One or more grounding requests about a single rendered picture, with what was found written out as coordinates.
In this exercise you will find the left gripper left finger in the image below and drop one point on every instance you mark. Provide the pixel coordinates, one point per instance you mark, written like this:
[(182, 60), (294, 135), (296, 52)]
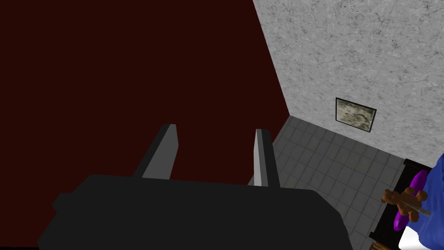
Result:
[(160, 156)]

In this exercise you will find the black bed with blue cover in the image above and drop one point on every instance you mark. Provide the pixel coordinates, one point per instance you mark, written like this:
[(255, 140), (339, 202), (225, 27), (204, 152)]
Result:
[(421, 208)]

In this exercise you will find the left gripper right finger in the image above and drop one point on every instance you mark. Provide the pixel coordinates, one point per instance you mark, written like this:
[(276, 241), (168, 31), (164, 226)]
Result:
[(264, 159)]

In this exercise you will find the framed grey picture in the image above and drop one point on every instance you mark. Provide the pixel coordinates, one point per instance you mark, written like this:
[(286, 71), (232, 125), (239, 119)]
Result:
[(355, 114)]

